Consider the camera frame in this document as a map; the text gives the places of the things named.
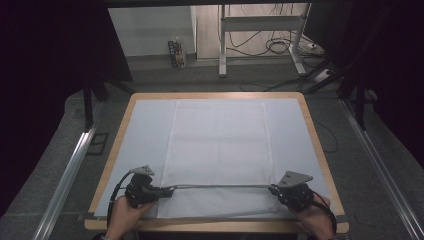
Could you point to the small white power strip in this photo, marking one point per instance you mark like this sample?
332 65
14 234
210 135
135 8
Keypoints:
312 46

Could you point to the white mesh laundry bag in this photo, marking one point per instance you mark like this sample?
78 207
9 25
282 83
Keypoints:
220 146

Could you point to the person's left hand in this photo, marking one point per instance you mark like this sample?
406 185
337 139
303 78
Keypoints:
123 220

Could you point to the pack of bottles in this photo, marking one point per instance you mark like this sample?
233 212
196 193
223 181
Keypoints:
177 53

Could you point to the black metal stand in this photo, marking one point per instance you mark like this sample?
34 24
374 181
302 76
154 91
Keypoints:
359 106
87 106

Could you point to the black curtain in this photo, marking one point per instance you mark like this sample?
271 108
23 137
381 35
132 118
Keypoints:
43 66
396 60

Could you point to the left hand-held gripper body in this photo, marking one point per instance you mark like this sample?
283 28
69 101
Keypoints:
140 193

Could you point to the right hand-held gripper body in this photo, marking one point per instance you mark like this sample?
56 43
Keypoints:
296 196

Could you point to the aluminium rail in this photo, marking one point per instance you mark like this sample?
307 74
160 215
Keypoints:
380 166
66 180

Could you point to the wooden framed work board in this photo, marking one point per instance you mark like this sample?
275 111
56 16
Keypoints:
146 133

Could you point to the person's right hand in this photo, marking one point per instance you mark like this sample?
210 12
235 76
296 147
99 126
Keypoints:
320 220

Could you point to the white metal desk frame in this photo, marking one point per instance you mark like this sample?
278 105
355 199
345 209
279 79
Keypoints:
258 23

